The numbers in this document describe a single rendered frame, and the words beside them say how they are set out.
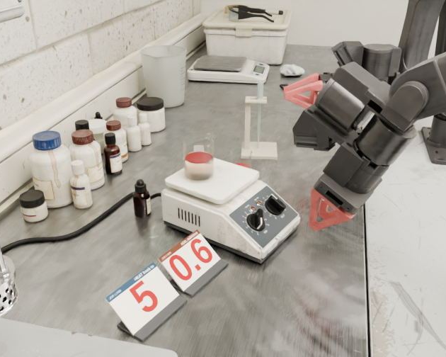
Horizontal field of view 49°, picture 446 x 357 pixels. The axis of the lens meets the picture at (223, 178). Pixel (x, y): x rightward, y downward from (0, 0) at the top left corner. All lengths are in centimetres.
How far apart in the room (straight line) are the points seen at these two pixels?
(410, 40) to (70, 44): 74
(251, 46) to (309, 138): 116
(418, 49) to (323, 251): 49
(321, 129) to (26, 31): 65
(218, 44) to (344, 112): 123
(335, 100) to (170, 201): 32
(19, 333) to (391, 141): 52
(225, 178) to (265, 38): 106
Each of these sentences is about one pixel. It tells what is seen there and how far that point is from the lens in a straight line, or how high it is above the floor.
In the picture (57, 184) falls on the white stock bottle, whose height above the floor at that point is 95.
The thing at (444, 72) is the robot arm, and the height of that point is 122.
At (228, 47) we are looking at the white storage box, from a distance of 183.
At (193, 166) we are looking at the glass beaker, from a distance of 78.
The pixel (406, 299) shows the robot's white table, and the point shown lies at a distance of 74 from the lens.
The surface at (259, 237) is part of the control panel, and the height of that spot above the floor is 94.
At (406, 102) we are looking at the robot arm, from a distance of 59.
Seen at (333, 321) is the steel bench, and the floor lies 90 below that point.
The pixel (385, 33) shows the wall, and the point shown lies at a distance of 217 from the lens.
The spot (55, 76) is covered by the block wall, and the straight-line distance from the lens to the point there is 116.
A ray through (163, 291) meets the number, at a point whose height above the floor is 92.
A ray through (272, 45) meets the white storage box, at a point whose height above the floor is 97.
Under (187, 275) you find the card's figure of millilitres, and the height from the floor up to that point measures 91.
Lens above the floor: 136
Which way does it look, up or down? 28 degrees down
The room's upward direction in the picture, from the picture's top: straight up
